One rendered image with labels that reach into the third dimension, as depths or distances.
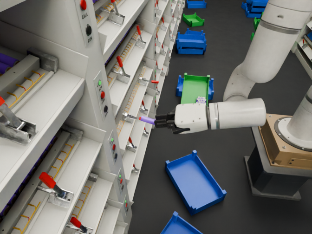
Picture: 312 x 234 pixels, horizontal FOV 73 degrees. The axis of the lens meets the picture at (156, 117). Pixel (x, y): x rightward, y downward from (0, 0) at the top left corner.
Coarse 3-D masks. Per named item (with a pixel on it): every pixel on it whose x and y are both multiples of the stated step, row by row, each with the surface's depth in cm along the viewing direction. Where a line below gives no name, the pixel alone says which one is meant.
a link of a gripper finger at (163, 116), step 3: (171, 111) 73; (174, 111) 72; (162, 114) 72; (165, 114) 71; (156, 117) 72; (159, 117) 72; (162, 117) 72; (165, 117) 72; (168, 117) 72; (171, 117) 72
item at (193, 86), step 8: (184, 80) 176; (192, 80) 176; (200, 80) 175; (208, 80) 169; (184, 88) 173; (192, 88) 173; (200, 88) 172; (208, 88) 166; (184, 96) 170; (192, 96) 169; (200, 96) 169
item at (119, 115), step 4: (140, 64) 112; (140, 68) 109; (144, 68) 113; (136, 72) 106; (140, 72) 107; (136, 76) 104; (140, 76) 107; (136, 80) 102; (132, 84) 99; (132, 88) 97; (128, 92) 94; (128, 96) 92; (132, 96) 95; (124, 100) 90; (128, 100) 91; (132, 100) 94; (124, 104) 88; (128, 104) 91; (120, 108) 86; (124, 108) 87; (128, 108) 89; (120, 112) 85; (120, 116) 83; (116, 120) 81; (116, 124) 80; (116, 128) 79
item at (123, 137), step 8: (144, 64) 114; (152, 64) 115; (144, 72) 112; (136, 88) 102; (144, 88) 104; (136, 96) 98; (136, 104) 94; (128, 112) 89; (136, 112) 91; (120, 128) 83; (128, 128) 84; (120, 136) 80; (128, 136) 81; (120, 144) 78
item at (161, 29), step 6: (162, 18) 150; (168, 18) 165; (162, 24) 162; (168, 24) 166; (156, 30) 151; (162, 30) 155; (156, 36) 132; (162, 36) 148; (156, 42) 135; (156, 48) 134; (156, 54) 122
